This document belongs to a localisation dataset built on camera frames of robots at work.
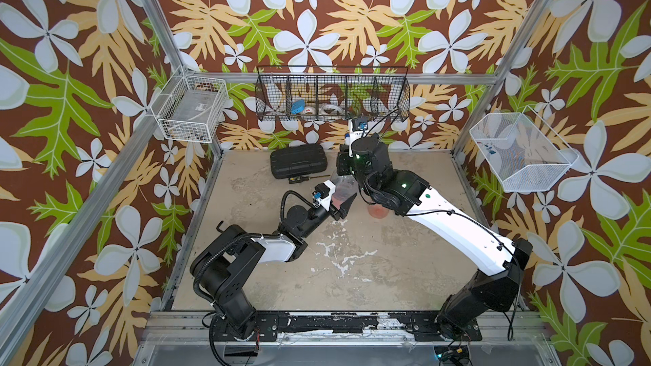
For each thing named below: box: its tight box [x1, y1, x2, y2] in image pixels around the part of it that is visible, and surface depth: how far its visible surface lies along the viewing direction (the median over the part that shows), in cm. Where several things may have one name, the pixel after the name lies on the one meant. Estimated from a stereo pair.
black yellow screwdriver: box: [288, 174, 331, 184], surface depth 110 cm
